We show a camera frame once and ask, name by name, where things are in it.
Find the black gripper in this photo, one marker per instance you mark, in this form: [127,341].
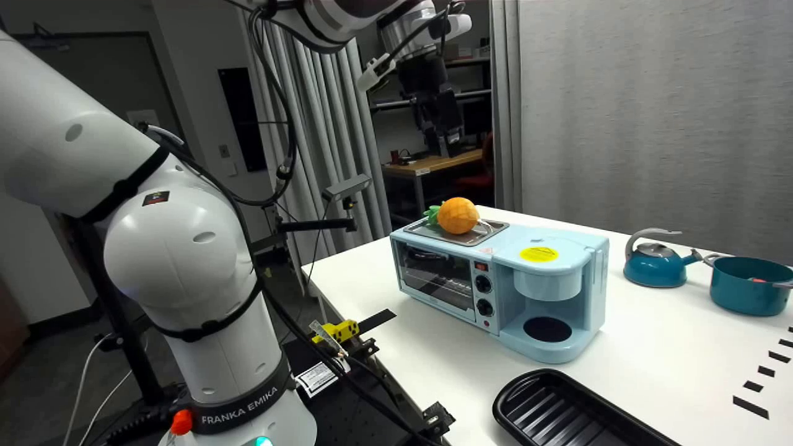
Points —
[424,84]

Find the light blue breakfast maker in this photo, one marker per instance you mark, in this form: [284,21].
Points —
[536,291]

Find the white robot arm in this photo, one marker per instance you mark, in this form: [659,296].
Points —
[175,246]

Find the wooden background table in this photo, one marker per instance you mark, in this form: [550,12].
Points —
[421,183]

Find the orange toy fruit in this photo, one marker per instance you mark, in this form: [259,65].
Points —
[455,216]

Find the yellow black table clamp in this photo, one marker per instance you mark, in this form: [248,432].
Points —
[348,338]

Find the teal kettle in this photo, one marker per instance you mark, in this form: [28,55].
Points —
[655,265]

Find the black ridged tray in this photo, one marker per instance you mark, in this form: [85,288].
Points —
[545,408]

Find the teal pot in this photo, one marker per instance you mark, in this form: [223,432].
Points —
[748,286]

